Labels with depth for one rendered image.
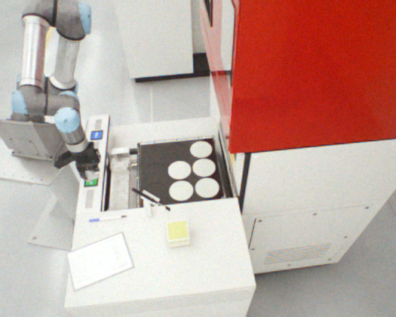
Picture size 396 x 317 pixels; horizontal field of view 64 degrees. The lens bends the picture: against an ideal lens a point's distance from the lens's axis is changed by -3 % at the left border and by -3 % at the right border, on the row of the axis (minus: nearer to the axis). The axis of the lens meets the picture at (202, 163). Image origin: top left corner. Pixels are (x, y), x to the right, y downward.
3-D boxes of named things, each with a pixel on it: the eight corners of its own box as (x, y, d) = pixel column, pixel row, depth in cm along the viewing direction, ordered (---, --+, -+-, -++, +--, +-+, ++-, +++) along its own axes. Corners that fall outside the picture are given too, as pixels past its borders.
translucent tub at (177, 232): (188, 228, 119) (187, 219, 113) (191, 247, 114) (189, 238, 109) (167, 231, 118) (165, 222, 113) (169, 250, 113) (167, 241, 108)
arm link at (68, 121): (75, 102, 108) (77, 119, 103) (85, 125, 116) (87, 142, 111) (52, 107, 106) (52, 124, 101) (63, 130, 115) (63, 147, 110)
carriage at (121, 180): (130, 153, 157) (130, 149, 154) (129, 220, 134) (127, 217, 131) (114, 155, 156) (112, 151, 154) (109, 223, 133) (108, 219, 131)
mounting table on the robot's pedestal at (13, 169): (-11, 189, 164) (-25, 173, 154) (31, 128, 192) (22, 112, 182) (68, 201, 159) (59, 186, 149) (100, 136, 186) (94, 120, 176)
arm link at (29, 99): (21, -21, 112) (10, 105, 100) (54, -13, 117) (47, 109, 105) (21, 1, 122) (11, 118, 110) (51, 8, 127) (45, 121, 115)
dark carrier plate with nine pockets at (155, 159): (213, 138, 156) (213, 137, 156) (224, 199, 135) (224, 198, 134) (140, 146, 154) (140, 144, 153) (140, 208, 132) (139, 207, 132)
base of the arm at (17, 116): (2, 118, 146) (3, 96, 145) (27, 120, 160) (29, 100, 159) (29, 122, 142) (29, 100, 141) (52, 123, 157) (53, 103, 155)
